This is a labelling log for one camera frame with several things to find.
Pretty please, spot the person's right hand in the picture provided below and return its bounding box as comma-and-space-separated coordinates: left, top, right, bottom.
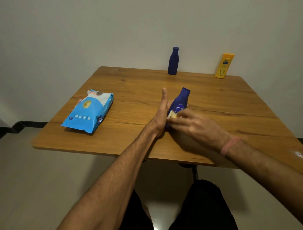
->
167, 108, 233, 153

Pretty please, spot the person's left hand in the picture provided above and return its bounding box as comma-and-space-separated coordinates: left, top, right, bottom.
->
148, 87, 174, 138

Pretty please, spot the white wet wipe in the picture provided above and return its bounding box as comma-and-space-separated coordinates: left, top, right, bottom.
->
166, 110, 183, 119

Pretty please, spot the dark blue bottle white print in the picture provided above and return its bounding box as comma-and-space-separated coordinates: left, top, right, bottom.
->
164, 87, 191, 129

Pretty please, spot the dark blue striped bottle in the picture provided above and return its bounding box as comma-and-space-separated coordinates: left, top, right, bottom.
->
167, 46, 180, 76

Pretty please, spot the yellow bottle orange cap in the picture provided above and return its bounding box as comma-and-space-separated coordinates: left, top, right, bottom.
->
214, 53, 235, 79

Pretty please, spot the blue wet wipes pack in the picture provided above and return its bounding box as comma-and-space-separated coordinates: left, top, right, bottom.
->
60, 89, 114, 134

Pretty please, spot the person's right forearm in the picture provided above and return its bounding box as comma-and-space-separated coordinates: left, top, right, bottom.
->
223, 140, 303, 225

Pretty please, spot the person's left forearm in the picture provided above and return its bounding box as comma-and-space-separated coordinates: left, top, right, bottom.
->
56, 127, 159, 230

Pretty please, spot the pink thread wristband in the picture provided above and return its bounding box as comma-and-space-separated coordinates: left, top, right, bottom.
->
219, 135, 248, 158

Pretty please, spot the wooden table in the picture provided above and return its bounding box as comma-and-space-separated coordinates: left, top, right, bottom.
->
31, 66, 303, 174

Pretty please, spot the black baseboard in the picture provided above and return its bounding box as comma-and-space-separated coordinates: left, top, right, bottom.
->
9, 120, 49, 134

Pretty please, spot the black door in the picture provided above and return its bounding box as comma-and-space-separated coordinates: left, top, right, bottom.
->
0, 127, 12, 140

